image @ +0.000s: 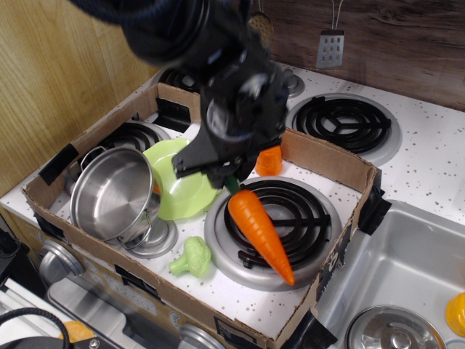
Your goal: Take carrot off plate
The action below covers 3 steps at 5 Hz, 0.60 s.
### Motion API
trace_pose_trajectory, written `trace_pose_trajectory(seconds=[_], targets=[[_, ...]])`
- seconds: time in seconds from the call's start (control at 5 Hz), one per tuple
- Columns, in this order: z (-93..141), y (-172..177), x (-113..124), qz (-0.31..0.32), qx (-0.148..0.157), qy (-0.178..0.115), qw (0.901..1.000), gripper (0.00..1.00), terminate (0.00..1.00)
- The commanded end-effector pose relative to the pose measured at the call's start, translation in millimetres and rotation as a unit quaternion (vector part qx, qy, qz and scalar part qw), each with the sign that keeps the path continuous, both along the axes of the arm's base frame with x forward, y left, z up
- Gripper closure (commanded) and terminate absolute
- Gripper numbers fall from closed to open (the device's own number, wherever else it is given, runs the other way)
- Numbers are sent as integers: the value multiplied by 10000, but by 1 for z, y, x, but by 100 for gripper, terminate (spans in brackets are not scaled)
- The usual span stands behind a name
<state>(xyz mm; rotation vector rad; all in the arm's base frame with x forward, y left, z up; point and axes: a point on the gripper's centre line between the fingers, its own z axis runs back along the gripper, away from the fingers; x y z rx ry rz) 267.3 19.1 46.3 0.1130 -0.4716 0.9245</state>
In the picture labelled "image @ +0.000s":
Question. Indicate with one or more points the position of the silver toy sink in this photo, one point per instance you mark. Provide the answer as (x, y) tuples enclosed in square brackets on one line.
[(414, 260)]

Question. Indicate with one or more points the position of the light green plastic plate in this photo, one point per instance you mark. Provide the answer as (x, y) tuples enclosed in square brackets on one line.
[(180, 197)]

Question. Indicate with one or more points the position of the black burner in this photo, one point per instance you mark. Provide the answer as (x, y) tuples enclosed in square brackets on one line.
[(355, 123), (305, 220), (135, 134), (177, 79)]

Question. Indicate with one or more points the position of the silver knob under pot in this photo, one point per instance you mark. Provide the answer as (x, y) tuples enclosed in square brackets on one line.
[(159, 239)]

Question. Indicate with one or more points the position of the silver front knob middle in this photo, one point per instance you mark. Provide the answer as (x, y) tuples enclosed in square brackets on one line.
[(194, 337)]

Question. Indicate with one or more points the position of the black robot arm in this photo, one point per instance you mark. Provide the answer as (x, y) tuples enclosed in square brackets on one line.
[(243, 93)]

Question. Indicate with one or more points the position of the brown cardboard fence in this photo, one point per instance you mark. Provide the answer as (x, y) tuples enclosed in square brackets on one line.
[(231, 312)]

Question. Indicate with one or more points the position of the green toy broccoli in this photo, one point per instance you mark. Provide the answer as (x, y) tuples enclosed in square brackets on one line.
[(195, 258)]

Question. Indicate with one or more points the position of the silver pot lid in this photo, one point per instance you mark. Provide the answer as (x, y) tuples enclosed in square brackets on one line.
[(388, 326)]

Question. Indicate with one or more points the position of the orange toy bottom left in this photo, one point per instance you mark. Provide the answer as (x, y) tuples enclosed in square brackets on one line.
[(77, 331)]

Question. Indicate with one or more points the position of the back right black burner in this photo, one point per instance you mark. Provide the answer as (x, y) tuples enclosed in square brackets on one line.
[(355, 123)]

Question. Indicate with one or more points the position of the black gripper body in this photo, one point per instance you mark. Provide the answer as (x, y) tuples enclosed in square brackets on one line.
[(225, 135)]

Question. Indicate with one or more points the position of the yellow toy in sink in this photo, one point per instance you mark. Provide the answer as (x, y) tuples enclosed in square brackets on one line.
[(454, 314)]

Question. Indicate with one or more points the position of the silver front knob left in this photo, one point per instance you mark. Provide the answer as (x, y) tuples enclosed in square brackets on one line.
[(58, 263)]

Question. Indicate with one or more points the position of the front left black burner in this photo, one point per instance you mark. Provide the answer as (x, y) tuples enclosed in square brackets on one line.
[(135, 134)]

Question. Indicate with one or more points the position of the back left black burner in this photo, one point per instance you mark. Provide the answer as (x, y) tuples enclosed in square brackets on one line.
[(177, 79)]

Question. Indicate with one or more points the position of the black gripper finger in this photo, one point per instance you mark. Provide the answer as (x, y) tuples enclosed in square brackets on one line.
[(216, 176), (246, 166)]

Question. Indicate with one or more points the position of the silver stove knob top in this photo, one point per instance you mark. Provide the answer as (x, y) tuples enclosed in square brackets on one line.
[(295, 83)]

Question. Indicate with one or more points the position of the orange toy carrot green stem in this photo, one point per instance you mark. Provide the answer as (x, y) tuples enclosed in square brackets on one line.
[(250, 216)]

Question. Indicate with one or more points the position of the front right black burner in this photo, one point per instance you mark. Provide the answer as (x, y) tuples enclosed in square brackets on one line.
[(305, 220)]

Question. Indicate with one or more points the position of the orange cone-shaped toy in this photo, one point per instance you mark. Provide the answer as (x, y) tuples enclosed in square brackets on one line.
[(269, 162)]

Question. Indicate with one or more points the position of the hanging perforated metal spoon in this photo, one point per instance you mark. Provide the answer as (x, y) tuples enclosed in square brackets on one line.
[(261, 24)]

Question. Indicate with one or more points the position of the stainless steel pot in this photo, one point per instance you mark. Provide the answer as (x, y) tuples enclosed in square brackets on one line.
[(115, 199)]

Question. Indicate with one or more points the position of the hanging slotted metal spatula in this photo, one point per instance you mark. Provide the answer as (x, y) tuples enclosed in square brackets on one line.
[(331, 43)]

